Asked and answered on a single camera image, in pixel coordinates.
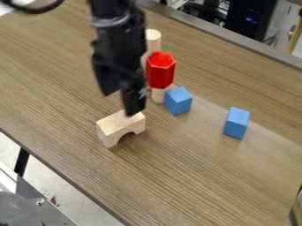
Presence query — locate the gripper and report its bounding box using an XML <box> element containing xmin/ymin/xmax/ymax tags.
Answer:
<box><xmin>89</xmin><ymin>38</ymin><xmax>149</xmax><ymax>117</ymax></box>

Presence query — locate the black cable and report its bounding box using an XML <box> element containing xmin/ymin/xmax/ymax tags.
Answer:
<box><xmin>0</xmin><ymin>0</ymin><xmax>66</xmax><ymax>15</ymax></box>

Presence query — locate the blue cube block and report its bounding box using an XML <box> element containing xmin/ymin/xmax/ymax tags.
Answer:
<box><xmin>162</xmin><ymin>85</ymin><xmax>195</xmax><ymax>117</ymax></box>
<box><xmin>222</xmin><ymin>106</ymin><xmax>252</xmax><ymax>140</ymax></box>

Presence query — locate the grey metal base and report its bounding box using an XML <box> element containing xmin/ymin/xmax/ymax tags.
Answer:
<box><xmin>0</xmin><ymin>176</ymin><xmax>80</xmax><ymax>226</ymax></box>

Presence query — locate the red hexagonal block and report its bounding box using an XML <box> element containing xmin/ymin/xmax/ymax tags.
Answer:
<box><xmin>145</xmin><ymin>50</ymin><xmax>177</xmax><ymax>90</ymax></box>

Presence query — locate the black computer tower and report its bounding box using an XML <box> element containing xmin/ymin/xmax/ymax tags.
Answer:
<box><xmin>223</xmin><ymin>0</ymin><xmax>280</xmax><ymax>42</ymax></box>

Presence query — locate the wooden arch block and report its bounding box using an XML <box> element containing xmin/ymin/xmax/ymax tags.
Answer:
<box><xmin>94</xmin><ymin>109</ymin><xmax>147</xmax><ymax>149</ymax></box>

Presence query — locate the small wooden cylinder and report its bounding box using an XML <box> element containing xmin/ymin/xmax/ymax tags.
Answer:
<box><xmin>149</xmin><ymin>85</ymin><xmax>174</xmax><ymax>104</ymax></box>

